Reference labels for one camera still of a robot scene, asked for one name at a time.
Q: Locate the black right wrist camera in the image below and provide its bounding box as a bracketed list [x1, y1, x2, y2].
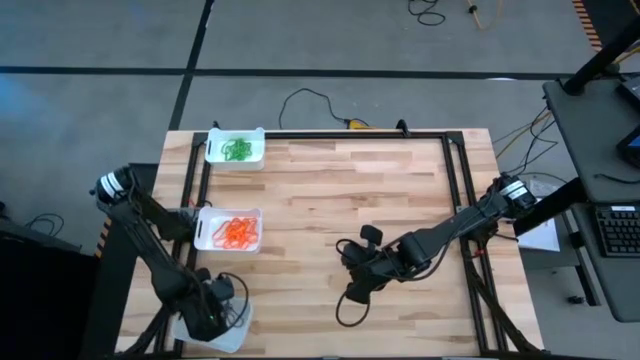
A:
[342, 240, 374, 269]

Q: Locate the black left camera cable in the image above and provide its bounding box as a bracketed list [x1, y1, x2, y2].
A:
[218, 271, 251, 330]

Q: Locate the orange black striped platform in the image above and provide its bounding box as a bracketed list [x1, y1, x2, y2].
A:
[571, 0, 640, 54]

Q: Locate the thin black floor cable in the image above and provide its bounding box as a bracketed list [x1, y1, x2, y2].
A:
[24, 212, 67, 239]
[492, 106, 576, 184]

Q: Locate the black right camera cable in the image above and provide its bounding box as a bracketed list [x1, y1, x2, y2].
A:
[334, 237, 372, 329]

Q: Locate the black diagonal pole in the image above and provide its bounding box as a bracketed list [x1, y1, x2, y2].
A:
[562, 17, 640, 97]

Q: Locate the black aluminium rig frame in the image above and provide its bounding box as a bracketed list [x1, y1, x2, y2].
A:
[117, 118, 551, 359]

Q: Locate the coiled black cable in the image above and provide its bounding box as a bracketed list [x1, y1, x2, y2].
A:
[407, 0, 446, 28]

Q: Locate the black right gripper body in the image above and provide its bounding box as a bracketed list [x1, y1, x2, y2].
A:
[343, 223, 404, 306]

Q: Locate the grey desk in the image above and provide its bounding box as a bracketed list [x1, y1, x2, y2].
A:
[542, 74, 640, 324]

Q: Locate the white plastic basket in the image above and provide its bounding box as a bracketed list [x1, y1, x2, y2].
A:
[171, 294, 255, 355]
[204, 126, 267, 172]
[193, 206, 265, 254]

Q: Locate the white paper sheet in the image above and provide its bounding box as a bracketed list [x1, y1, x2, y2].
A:
[517, 218, 561, 253]

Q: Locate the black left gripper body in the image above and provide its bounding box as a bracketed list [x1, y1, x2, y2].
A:
[180, 292, 235, 344]

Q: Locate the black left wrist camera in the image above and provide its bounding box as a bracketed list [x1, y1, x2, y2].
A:
[209, 273, 237, 302]

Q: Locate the black keyboard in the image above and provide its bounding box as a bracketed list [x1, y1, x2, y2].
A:
[593, 204, 640, 259]

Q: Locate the black cabinet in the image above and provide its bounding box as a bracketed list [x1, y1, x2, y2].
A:
[0, 219, 99, 360]

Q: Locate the clear plastic bag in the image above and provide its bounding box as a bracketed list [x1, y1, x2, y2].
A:
[527, 178, 556, 199]

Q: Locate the yellow hanging cable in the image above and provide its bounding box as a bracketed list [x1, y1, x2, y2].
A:
[466, 0, 502, 31]

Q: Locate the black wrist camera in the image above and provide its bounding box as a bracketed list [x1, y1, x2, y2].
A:
[209, 273, 237, 302]
[342, 240, 374, 269]

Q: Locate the black flat device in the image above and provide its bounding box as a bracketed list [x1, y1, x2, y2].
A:
[614, 74, 640, 104]

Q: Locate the black camera cable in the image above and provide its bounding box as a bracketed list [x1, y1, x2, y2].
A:
[218, 271, 251, 330]
[334, 237, 372, 329]

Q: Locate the black tablet blue screen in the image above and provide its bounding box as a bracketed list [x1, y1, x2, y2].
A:
[615, 124, 640, 169]

